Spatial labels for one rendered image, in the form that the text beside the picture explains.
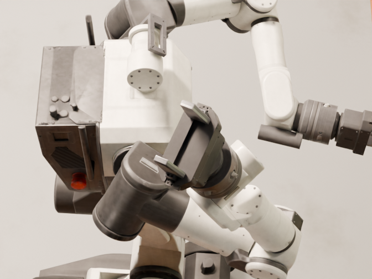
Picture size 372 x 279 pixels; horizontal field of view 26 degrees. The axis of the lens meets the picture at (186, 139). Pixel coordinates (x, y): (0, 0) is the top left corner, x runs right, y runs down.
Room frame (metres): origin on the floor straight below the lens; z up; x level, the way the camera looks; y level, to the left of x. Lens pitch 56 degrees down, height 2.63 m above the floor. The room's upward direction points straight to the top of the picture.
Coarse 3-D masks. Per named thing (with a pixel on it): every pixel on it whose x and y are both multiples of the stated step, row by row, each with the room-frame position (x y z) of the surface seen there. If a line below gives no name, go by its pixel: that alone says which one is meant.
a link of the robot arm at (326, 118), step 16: (320, 112) 1.01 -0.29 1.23; (336, 112) 1.01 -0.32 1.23; (352, 112) 1.01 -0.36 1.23; (368, 112) 1.00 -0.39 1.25; (320, 128) 0.98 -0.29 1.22; (336, 128) 0.99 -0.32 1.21; (352, 128) 0.97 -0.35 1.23; (368, 128) 0.97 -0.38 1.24; (336, 144) 0.98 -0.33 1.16; (352, 144) 0.97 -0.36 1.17
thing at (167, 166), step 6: (156, 156) 0.58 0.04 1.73; (156, 162) 0.57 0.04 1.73; (162, 162) 0.57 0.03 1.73; (168, 162) 0.57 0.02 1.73; (162, 168) 0.58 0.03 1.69; (168, 168) 0.57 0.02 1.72; (174, 168) 0.57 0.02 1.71; (168, 174) 0.58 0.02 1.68; (174, 174) 0.58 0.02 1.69; (180, 174) 0.58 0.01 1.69; (174, 180) 0.58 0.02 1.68
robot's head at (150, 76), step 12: (132, 36) 1.01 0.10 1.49; (144, 36) 0.99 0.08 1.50; (156, 36) 1.00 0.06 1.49; (132, 48) 0.97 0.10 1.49; (144, 48) 0.96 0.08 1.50; (132, 60) 0.93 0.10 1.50; (144, 60) 0.93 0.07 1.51; (156, 60) 0.93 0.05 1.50; (132, 72) 0.91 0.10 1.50; (144, 72) 0.91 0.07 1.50; (156, 72) 0.91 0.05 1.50; (132, 84) 0.91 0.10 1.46; (144, 84) 0.91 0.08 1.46; (156, 84) 0.91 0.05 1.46
